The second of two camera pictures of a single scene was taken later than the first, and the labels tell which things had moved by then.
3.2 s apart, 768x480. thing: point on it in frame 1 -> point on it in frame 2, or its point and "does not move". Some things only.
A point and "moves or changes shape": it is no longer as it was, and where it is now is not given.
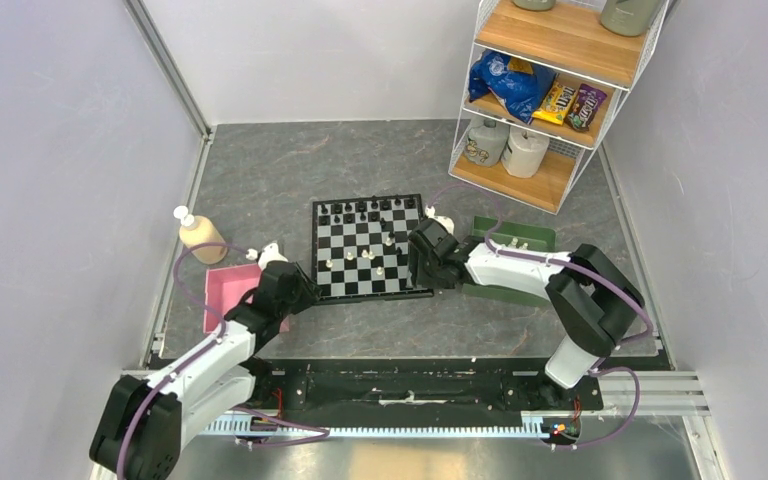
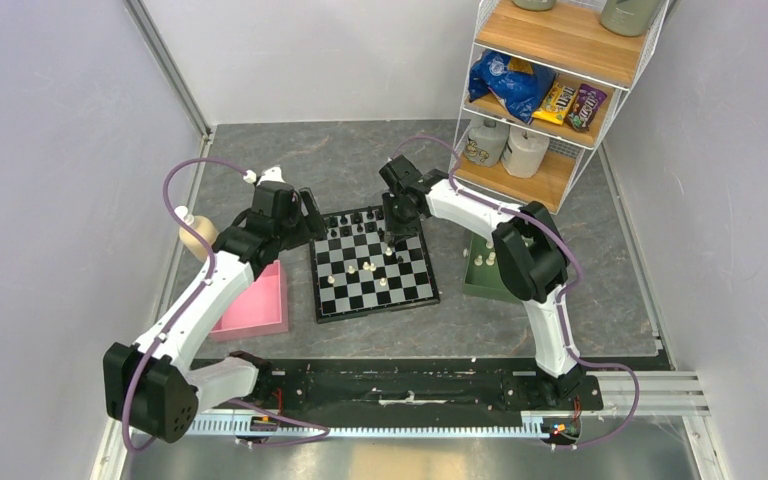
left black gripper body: (303, 296) -> (294, 231)
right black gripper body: (425, 272) -> (396, 213)
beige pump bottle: (198, 230) does not move
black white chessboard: (360, 248) moves or changes shape
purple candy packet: (585, 104) does not move
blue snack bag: (519, 92) does not move
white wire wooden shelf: (546, 79) does not move
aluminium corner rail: (149, 28) does not move
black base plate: (414, 387) does not move
